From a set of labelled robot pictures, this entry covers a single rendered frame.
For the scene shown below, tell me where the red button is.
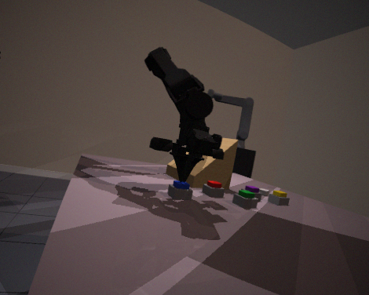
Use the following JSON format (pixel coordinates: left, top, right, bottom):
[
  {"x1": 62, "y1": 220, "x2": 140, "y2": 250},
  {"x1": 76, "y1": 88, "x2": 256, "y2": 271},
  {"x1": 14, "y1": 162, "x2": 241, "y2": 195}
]
[{"x1": 202, "y1": 181, "x2": 225, "y2": 198}]

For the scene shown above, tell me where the yellow button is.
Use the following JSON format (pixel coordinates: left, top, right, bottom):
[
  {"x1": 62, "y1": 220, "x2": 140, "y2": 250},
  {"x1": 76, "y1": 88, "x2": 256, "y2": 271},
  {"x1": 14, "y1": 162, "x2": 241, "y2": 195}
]
[{"x1": 267, "y1": 191, "x2": 290, "y2": 206}]

